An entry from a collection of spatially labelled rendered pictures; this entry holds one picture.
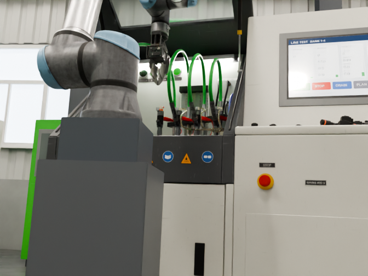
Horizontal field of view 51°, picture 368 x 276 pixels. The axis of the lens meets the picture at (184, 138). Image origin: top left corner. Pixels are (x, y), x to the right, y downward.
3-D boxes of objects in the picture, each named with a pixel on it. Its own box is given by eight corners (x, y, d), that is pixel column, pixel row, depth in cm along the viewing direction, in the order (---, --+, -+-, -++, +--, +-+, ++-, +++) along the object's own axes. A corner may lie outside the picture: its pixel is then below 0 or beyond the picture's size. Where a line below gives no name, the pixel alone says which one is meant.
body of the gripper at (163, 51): (145, 58, 157) (147, 30, 160) (152, 66, 166) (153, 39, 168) (162, 57, 155) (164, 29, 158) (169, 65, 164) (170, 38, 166)
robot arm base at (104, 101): (134, 119, 87) (137, 76, 89) (69, 118, 89) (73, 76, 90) (147, 132, 102) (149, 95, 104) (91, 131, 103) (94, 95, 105)
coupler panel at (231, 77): (212, 134, 182) (214, 70, 187) (213, 135, 185) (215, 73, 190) (240, 133, 178) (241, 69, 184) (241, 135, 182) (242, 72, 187)
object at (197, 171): (53, 179, 142) (57, 136, 145) (59, 180, 146) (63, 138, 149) (221, 183, 126) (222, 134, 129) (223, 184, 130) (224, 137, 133)
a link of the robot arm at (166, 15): (148, -3, 163) (156, 7, 171) (147, 22, 161) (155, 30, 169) (166, -6, 160) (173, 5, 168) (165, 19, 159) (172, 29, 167)
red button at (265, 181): (256, 189, 119) (256, 172, 120) (257, 189, 123) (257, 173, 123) (273, 189, 117) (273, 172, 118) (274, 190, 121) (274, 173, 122)
